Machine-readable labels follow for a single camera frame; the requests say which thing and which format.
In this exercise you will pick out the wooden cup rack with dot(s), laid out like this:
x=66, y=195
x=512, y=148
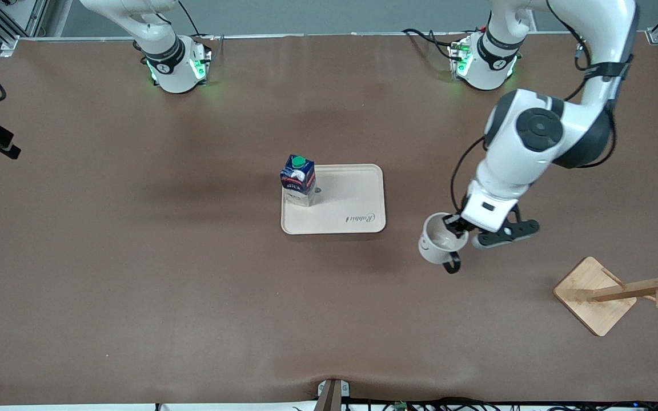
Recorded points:
x=592, y=297

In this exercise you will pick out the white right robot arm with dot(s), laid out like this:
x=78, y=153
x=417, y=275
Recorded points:
x=169, y=63

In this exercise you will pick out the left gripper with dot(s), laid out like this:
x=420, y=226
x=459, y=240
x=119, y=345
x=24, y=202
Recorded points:
x=455, y=223

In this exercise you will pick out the blue milk carton green cap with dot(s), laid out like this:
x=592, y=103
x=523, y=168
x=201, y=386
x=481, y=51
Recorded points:
x=299, y=181

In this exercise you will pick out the beige plastic tray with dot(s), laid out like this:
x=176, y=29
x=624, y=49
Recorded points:
x=340, y=200

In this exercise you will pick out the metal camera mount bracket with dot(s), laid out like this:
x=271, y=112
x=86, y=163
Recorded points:
x=332, y=397

